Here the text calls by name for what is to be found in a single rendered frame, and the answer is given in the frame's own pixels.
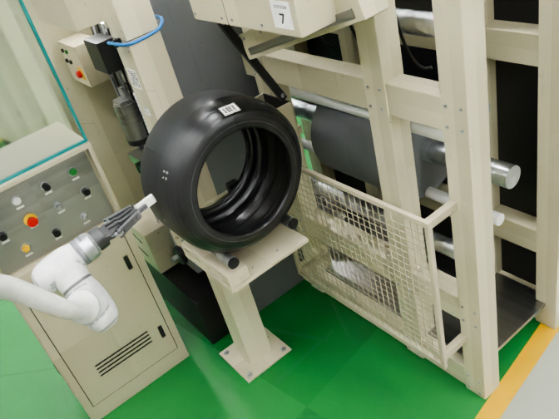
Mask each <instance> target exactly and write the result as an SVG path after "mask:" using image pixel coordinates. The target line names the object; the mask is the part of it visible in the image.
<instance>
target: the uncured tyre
mask: <svg viewBox="0 0 559 419"><path fill-rule="evenodd" d="M231 103H235V104H236V105H237V106H238V107H239V108H240V111H237V112H235V113H232V114H230V115H228V116H225V115H224V114H223V113H222V112H221V111H220V110H219V108H221V107H223V106H227V105H229V104H231ZM239 130H241V131H242V134H243V137H244V139H245V165H244V168H243V170H242V173H241V175H240V178H239V180H238V181H237V183H236V184H235V186H234V188H233V189H232V190H231V191H230V193H229V194H228V195H226V196H225V197H224V198H223V199H221V200H220V201H218V202H216V203H214V204H212V205H210V206H207V207H204V208H200V207H199V204H198V198H197V188H198V182H199V178H200V173H201V170H202V168H203V165H204V163H205V161H206V159H207V158H208V156H209V154H210V153H211V152H212V151H213V150H214V148H215V147H216V146H217V145H218V144H219V143H220V142H221V141H222V140H224V139H225V138H226V137H227V136H229V135H230V134H232V133H234V132H236V131H239ZM146 147H147V148H148V149H150V150H153V151H154V152H155V153H153V152H152V151H150V150H148V149H147V148H146ZM163 168H164V169H166V170H168V171H169V175H168V181H167V182H165V181H164V180H162V179H161V178H162V172H163ZM301 171H302V154H301V148H300V144H299V139H298V136H297V134H296V132H295V130H294V127H293V126H292V125H291V123H290V122H289V120H288V119H287V118H286V117H285V116H284V115H283V114H282V113H281V112H280V111H279V110H278V109H276V108H275V107H274V106H272V105H271V104H269V103H268V102H265V101H262V100H260V99H257V98H254V97H252V96H247V95H245V94H242V93H239V92H237V91H232V90H226V89H209V90H204V91H198V92H195V93H193V94H190V95H189V96H185V97H184V98H182V99H180V100H179V101H178V102H176V103H175V104H173V105H172V106H171V107H170V108H168V109H167V110H166V111H165V112H164V113H163V115H162V116H161V117H160V118H159V120H158V121H157V122H156V124H155V125H154V126H153V128H152V130H151V132H150V134H149V135H148V137H147V140H146V143H145V146H144V149H143V152H142V157H141V186H142V189H143V192H144V195H145V197H147V196H148V195H149V194H152V195H153V196H154V197H155V199H156V202H155V203H154V204H153V205H152V206H150V208H151V211H152V212H153V214H154V215H155V216H156V217H157V219H158V220H159V221H160V222H162V224H164V225H165V226H166V227H168V228H169V229H170V230H172V231H173V232H174V233H176V234H177V235H179V236H180V237H181V238H183V240H185V241H186V242H187V243H189V244H191V245H193V246H195V247H196V248H198V249H203V250H206V251H210V252H215V253H230V252H235V251H239V250H242V249H246V248H248V247H250V246H252V245H254V244H256V243H258V242H259V241H261V240H262V239H263V238H264V237H266V236H267V235H268V234H269V233H271V232H272V231H273V230H274V229H275V228H276V227H277V225H278V224H279V223H280V222H281V221H282V219H283V218H284V217H285V216H286V214H287V213H288V211H289V209H290V207H291V205H292V204H293V202H294V198H295V196H296V194H297V191H298V188H299V182H300V177H301ZM162 218H164V219H165V220H166V222H167V223H168V224H167V223H166V222H165V221H164V220H163V219H162Z"/></svg>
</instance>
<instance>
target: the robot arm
mask: <svg viewBox="0 0 559 419"><path fill-rule="evenodd" d="M155 202H156V199H155V197H154V196H153V195H152V194H149V195H148V196H147V197H146V198H145V199H143V200H142V201H140V202H139V203H138V204H136V205H131V206H130V205H128V206H127V207H125V208H123V209H121V210H119V211H117V212H116V213H115V214H112V215H111V216H109V217H106V218H104V219H103V221H104V224H103V225H102V226H101V227H100V228H98V227H97V226H95V227H94V228H92V229H91V230H89V231H88V232H87V234H85V233H82V234H80V235H79V236H77V237H76V238H75V239H74V240H72V241H71V242H70V243H68V244H66V245H64V246H62V247H59V248H58V249H55V250H54V251H53V252H51V253H50V254H49V255H48V256H47V257H46V258H44V259H43V260H42V261H41V262H40V263H39V264H38V265H37V266H36V267H35V268H34V269H33V271H32V274H31V279H32V282H33V283H34V284H32V283H29V282H27V281H25V280H22V279H19V278H16V277H13V276H9V275H6V274H0V300H7V301H11V302H14V303H19V304H21V305H23V306H26V307H29V308H33V309H36V310H37V311H40V312H43V313H47V314H50V315H52V316H54V317H57V318H62V319H66V320H72V321H74V322H75V323H80V324H83V325H85V326H88V327H89V328H90V329H91V330H93V331H96V332H99V333H100V332H105V331H106V330H108V329H109V328H110V327H111V326H112V325H113V324H115V323H116V321H117V320H118V315H119V313H118V309H117V306H116V304H115V302H114V300H113V299H112V298H111V296H110V294H109V293H108V292H107V291H106V290H105V289H104V288H103V287H102V285H101V284H100V283H99V282H98V281H96V280H95V279H94V278H93V277H92V275H91V274H90V273H89V271H88V269H87V267H86V266H87V265H88V264H90V263H91V262H92V261H93V260H94V259H96V258H97V257H98V256H100V255H101V252H100V251H99V250H104V249H105V248H107V247H108V246H109V245H110V244H111V243H110V240H112V239H114V238H115V237H116V236H120V238H123V237H124V236H125V234H126V232H127V231H128V230H129V229H130V228H131V227H133V226H134V225H135V224H136V223H137V222H138V221H139V220H140V219H141V213H142V212H143V211H145V210H146V209H148V208H149V207H150V206H152V205H153V204H154V203H155ZM57 290H58V291H59V292H60V293H61V294H62V295H63V296H64V297H65V298H62V297H60V296H57V295H56V294H54V293H55V292H56V291H57Z"/></svg>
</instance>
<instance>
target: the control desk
mask: <svg viewBox="0 0 559 419"><path fill-rule="evenodd" d="M119 210H121V207H120V205H119V204H118V201H117V199H116V196H115V195H114V193H113V191H112V188H111V186H110V184H109V182H108V180H107V178H106V175H105V173H104V171H103V169H102V167H101V164H100V162H99V160H98V159H97V157H96V154H95V151H94V150H93V148H92V145H91V143H90V142H89V141H87V142H85V143H83V144H81V145H79V146H77V147H75V148H73V149H71V150H69V151H67V152H65V153H63V154H61V155H59V156H57V157H55V158H53V159H51V160H49V161H47V162H45V163H43V164H41V165H39V166H37V167H35V168H33V169H31V170H29V171H27V172H25V173H23V174H21V175H19V176H17V177H15V178H13V179H11V180H9V181H7V182H5V183H3V184H1V185H0V274H6V275H9V276H13V277H16V278H19V279H22V280H25V281H27V282H29V283H32V284H34V283H33V282H32V279H31V274H32V271H33V269H34V268H35V267H36V266H37V265H38V264H39V263H40V262H41V261H42V260H43V259H44V258H46V257H47V256H48V255H49V254H50V253H51V252H53V251H54V250H55V249H58V248H59V247H62V246H64V245H66V244H68V243H70V242H71V241H72V240H74V239H75V238H76V237H77V236H79V235H80V234H82V233H85V234H87V232H88V231H89V230H91V229H92V228H94V227H95V226H97V227H98V228H100V227H101V226H102V225H103V224H104V221H103V219H104V218H106V217H109V216H111V215H112V214H115V213H116V212H117V211H119ZM110 243H111V244H110V245H109V246H108V247H107V248H105V249H104V250H99V251H100V252H101V255H100V256H98V257H97V258H96V259H94V260H93V261H92V262H91V263H90V264H88V265H87V266H86V267H87V269H88V271H89V273H90V274H91V275H92V277H93V278H94V279H95V280H96V281H98V282H99V283H100V284H101V285H102V287H103V288H104V289H105V290H106V291H107V292H108V293H109V294H110V296H111V298H112V299H113V300H114V302H115V304H116V306H117V309H118V313H119V315H118V320H117V321H116V323H115V324H113V325H112V326H111V327H110V328H109V329H108V330H106V331H105V332H100V333H99V332H96V331H93V330H91V329H90V328H89V327H88V326H85V325H83V324H80V323H75V322H74V321H72V320H66V319H62V318H57V317H54V316H52V315H50V314H47V313H43V312H40V311H37V310H36V309H33V308H29V307H26V306H23V305H21V304H19V303H14V302H13V303H14V305H15V306H16V308H17V310H18V311H19V313H20V314H21V315H22V317H23V318H24V320H25V321H26V323H27V325H28V326H29V328H30V329H31V330H32V332H33V333H34V335H35V336H36V338H37V340H38V342H39V343H40V344H41V345H42V347H43V349H44V350H45V352H46V353H47V355H48V356H49V357H50V359H51V360H52V364H53V366H54V367H55V368H56V370H57V371H58V373H59V374H60V375H62V377H63V379H64V380H65V382H66V383H67V385H68V386H69V387H70V389H71V391H72V393H73V394H74V396H75V397H76V399H77V400H78V401H79V402H80V403H81V404H82V406H83V408H84V409H85V411H86V412H87V414H88V416H89V417H90V418H91V419H102V418H103V417H104V416H106V415H107V414H109V413H110V412H112V411H113V410H114V409H116V408H117V407H119V406H120V405H121V404H122V403H124V402H125V401H127V400H128V399H130V398H131V397H133V396H134V395H136V394H137V393H138V392H139V391H141V390H142V389H143V388H145V387H146V386H148V385H149V384H151V383H152V382H154V381H155V380H156V379H157V378H158V377H160V376H162V375H163V374H164V373H166V372H168V371H169V370H170V369H172V368H173V367H174V366H175V365H177V364H178V363H180V362H181V361H183V360H184V359H185V358H187V357H189V353H188V352H187V350H186V347H185V344H184V343H183V341H182V339H181V336H180V334H179V332H178V330H177V328H176V326H175V324H174V321H173V319H172V317H171V315H170V313H169V311H168V308H167V306H166V304H165V302H164V300H163V298H162V296H161V293H160V291H159V289H158V288H157V286H156V282H155V280H154V279H153V277H152V275H151V271H150V270H149V268H148V266H147V264H146V261H145V259H144V257H143V255H142V253H141V251H140V249H139V246H138V244H137V242H136V240H135V238H134V236H133V233H132V232H131V229H129V230H128V231H127V232H126V234H125V236H124V237H123V238H120V236H116V237H115V238H114V239H112V240H110Z"/></svg>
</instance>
